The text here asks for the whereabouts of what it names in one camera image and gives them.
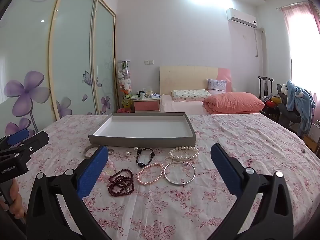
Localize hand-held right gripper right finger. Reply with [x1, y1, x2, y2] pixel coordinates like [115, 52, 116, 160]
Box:
[210, 143, 300, 240]

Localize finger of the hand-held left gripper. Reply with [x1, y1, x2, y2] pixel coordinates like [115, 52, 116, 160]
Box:
[0, 128, 29, 147]
[19, 131, 49, 155]

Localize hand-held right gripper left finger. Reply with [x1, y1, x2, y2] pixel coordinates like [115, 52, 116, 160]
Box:
[26, 145, 112, 240]

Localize grey metal cuff bangle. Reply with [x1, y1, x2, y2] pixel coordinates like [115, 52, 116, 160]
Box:
[84, 144, 101, 159]

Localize pink crystal bead bracelet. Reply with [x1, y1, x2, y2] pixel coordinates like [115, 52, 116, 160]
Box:
[100, 160, 115, 180]

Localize dark red bead bracelet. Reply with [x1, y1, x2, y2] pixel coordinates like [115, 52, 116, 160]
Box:
[108, 169, 135, 196]

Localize pink pearl bracelet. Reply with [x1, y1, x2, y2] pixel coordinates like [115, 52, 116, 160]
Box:
[137, 163, 164, 186]

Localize white pearl bracelet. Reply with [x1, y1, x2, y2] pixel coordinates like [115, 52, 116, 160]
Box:
[168, 146, 200, 161]

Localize thin silver bangle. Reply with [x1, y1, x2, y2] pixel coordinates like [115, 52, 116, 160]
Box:
[164, 160, 196, 186]

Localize grey shallow tray box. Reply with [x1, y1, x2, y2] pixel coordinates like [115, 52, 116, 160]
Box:
[88, 112, 197, 148]

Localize person's left hand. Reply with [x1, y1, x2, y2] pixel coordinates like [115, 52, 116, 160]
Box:
[0, 179, 25, 218]

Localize coral folded quilt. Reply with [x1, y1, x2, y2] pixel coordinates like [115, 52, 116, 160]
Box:
[203, 92, 265, 114]

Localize pink floral tablecloth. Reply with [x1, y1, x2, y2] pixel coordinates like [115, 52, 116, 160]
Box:
[7, 114, 320, 240]

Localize bed with pink sheet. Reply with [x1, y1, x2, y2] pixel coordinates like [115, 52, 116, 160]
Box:
[159, 94, 266, 115]

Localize patterned flat pillow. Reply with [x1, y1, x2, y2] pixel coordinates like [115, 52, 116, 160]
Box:
[171, 89, 211, 102]

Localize lilac pillow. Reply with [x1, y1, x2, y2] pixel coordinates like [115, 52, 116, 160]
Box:
[206, 79, 227, 96]

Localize grey chair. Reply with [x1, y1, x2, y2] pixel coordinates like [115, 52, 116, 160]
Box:
[276, 84, 313, 133]

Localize red and yellow toys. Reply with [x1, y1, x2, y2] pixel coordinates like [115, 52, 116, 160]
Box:
[265, 96, 282, 108]

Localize pink and beige nightstand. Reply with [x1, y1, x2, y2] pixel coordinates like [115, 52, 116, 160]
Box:
[132, 97, 160, 112]

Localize dark wooden chair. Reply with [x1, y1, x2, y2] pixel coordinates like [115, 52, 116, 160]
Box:
[258, 76, 281, 120]

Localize floral sliding door wardrobe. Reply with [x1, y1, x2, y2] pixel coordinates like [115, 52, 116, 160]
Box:
[0, 0, 118, 140]

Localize beige and pink headboard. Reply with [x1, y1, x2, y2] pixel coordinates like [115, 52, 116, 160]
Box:
[159, 66, 232, 96]

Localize light blue garment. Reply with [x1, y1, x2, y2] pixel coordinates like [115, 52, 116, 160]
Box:
[286, 80, 316, 135]

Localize air conditioner pipe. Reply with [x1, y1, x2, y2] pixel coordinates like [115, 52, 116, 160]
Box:
[254, 27, 265, 58]

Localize pink curtain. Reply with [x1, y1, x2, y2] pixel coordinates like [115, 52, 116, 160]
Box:
[276, 1, 320, 94]

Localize black bead bracelet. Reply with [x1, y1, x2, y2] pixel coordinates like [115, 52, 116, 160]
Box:
[136, 147, 155, 168]

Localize white wall air conditioner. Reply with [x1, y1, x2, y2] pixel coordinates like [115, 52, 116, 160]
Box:
[226, 8, 258, 29]

